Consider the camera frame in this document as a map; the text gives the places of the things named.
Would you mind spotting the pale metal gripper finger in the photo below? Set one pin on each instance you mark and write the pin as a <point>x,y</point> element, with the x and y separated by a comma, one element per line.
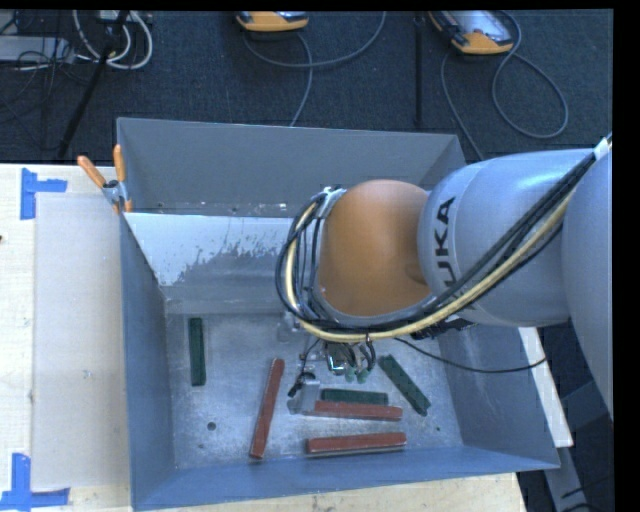
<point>289,327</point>
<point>306,396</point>

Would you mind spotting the red-brown flat block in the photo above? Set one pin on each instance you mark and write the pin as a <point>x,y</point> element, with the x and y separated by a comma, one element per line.
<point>266,407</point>
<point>356,443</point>
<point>360,411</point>

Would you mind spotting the dark green flat block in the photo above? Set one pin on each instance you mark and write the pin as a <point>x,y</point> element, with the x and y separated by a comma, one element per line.
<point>405,385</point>
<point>354,397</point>
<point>197,352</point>

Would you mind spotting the grey metal bin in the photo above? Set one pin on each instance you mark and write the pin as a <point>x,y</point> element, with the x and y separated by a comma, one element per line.
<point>150,350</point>

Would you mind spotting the pale wood flat board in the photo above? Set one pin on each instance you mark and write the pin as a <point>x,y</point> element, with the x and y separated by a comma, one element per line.
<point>75,325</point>

